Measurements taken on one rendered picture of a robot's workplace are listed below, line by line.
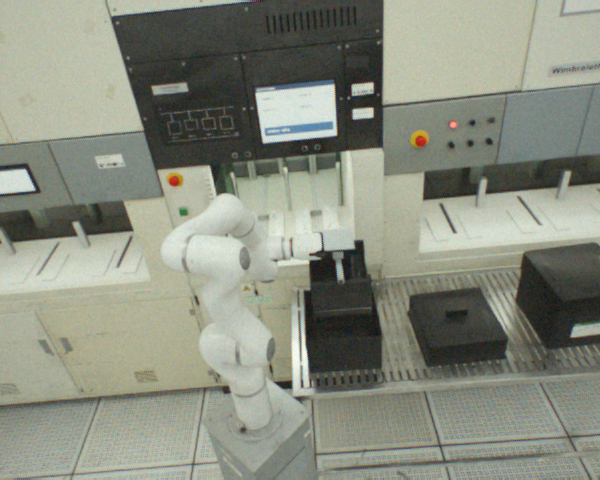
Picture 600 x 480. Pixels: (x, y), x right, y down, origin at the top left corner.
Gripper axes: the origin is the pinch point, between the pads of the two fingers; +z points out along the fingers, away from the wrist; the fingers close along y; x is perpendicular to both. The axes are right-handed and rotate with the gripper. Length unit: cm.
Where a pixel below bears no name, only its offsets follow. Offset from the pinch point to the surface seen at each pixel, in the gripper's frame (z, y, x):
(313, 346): -11.3, 13.8, -34.4
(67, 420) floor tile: -151, -30, -125
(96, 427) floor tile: -133, -24, -125
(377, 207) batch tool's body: 18.8, -34.0, -8.5
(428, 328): 32, 5, -39
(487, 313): 55, 0, -39
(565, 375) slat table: 75, 22, -49
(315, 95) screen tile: -3, -39, 38
